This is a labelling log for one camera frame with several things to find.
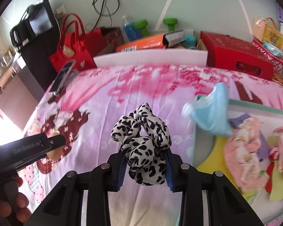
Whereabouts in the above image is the blue surgical face mask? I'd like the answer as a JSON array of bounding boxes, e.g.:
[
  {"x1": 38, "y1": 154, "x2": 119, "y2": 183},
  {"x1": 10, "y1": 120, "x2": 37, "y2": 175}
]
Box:
[{"x1": 182, "y1": 83, "x2": 232, "y2": 137}]

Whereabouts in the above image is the black monitor device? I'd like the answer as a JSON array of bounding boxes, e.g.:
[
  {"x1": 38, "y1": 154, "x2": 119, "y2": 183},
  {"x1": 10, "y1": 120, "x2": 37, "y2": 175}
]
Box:
[{"x1": 9, "y1": 0, "x2": 58, "y2": 51}]

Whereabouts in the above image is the blue water bottle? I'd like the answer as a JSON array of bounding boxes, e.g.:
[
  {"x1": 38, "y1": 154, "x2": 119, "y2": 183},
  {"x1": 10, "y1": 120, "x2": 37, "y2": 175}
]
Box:
[{"x1": 122, "y1": 15, "x2": 142, "y2": 42}]

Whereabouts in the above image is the red felt tote bag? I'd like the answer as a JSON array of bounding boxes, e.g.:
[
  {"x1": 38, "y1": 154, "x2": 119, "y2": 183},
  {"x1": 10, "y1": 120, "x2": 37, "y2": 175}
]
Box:
[{"x1": 49, "y1": 13, "x2": 107, "y2": 72}]

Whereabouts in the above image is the person's left hand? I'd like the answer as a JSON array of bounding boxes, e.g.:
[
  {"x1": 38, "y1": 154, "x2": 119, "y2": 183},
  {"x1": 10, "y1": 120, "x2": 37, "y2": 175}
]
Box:
[{"x1": 0, "y1": 184, "x2": 32, "y2": 225}]

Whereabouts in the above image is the white wall socket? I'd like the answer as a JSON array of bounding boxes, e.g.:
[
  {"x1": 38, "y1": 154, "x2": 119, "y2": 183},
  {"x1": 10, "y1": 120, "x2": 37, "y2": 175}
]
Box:
[{"x1": 54, "y1": 5, "x2": 67, "y2": 19}]

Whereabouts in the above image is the large red gift box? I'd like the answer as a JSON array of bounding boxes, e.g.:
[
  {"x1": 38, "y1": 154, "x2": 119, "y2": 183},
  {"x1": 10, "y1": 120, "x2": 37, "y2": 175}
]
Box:
[{"x1": 200, "y1": 31, "x2": 274, "y2": 81}]

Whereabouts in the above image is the yellow sponge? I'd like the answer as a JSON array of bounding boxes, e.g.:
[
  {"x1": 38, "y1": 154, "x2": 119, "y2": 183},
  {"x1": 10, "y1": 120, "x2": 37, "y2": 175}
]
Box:
[{"x1": 195, "y1": 135, "x2": 239, "y2": 189}]

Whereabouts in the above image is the red pink hair bow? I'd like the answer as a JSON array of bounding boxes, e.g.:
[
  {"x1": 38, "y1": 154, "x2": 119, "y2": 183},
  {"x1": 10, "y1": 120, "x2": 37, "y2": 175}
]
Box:
[{"x1": 265, "y1": 146, "x2": 280, "y2": 193}]

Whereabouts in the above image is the smartphone on clip stand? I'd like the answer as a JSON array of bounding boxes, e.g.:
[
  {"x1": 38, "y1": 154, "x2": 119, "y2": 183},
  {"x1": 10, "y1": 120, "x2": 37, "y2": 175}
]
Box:
[{"x1": 49, "y1": 60, "x2": 78, "y2": 96}]

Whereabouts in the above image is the light green microfiber cloth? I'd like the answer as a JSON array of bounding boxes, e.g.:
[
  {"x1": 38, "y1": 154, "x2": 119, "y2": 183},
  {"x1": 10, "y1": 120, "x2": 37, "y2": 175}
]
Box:
[{"x1": 242, "y1": 136, "x2": 283, "y2": 203}]

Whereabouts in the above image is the cartoon print bed sheet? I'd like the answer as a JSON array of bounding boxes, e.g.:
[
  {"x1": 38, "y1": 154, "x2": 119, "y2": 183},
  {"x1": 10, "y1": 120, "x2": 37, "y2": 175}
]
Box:
[{"x1": 17, "y1": 63, "x2": 283, "y2": 226}]

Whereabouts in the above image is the teal small toy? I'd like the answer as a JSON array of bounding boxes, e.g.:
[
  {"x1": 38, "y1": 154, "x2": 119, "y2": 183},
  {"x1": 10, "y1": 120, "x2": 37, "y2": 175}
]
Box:
[{"x1": 180, "y1": 34, "x2": 197, "y2": 50}]

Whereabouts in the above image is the black white leopard scrunchie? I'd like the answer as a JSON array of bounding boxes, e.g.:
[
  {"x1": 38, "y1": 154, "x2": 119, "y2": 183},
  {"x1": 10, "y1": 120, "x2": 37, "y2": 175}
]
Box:
[{"x1": 111, "y1": 103, "x2": 172, "y2": 186}]

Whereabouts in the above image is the cream pink lace scrunchie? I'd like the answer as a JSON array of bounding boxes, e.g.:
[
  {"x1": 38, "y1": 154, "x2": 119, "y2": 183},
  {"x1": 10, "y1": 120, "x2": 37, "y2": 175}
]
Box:
[{"x1": 224, "y1": 117, "x2": 268, "y2": 194}]

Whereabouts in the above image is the white foam board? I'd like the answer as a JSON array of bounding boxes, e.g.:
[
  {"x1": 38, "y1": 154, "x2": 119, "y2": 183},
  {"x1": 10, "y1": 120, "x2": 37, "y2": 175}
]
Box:
[{"x1": 94, "y1": 48, "x2": 208, "y2": 68}]

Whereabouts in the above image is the red white patterned box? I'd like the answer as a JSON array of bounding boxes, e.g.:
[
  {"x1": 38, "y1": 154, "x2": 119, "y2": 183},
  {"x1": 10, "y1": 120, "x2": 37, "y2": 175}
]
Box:
[{"x1": 252, "y1": 39, "x2": 283, "y2": 86}]

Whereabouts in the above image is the green dumbbell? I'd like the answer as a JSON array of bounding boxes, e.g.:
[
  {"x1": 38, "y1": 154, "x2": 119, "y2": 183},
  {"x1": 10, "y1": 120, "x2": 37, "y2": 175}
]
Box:
[
  {"x1": 133, "y1": 19, "x2": 149, "y2": 37},
  {"x1": 163, "y1": 18, "x2": 178, "y2": 32}
]

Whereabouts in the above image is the blue wet wipes pack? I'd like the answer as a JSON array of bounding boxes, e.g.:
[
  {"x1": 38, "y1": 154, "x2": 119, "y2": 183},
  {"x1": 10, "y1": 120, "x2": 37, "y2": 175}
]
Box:
[{"x1": 263, "y1": 42, "x2": 283, "y2": 59}]

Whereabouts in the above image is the yellow gift box with handle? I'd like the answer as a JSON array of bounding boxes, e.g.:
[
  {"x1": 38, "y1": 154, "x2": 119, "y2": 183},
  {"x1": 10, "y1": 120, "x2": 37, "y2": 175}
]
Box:
[{"x1": 252, "y1": 17, "x2": 283, "y2": 50}]

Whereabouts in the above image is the teal rimmed white tray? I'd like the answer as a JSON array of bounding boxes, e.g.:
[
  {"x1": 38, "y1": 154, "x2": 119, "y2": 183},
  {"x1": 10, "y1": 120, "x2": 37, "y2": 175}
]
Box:
[{"x1": 182, "y1": 95, "x2": 283, "y2": 225}]

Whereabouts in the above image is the beige powder puff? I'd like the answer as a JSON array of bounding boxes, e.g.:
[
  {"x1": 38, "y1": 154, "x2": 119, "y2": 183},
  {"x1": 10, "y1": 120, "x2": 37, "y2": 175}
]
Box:
[{"x1": 47, "y1": 133, "x2": 64, "y2": 162}]

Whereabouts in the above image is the orange cardboard box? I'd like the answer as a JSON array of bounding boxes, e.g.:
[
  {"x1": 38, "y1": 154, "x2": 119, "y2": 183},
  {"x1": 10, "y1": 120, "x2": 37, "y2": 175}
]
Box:
[{"x1": 116, "y1": 34, "x2": 167, "y2": 53}]

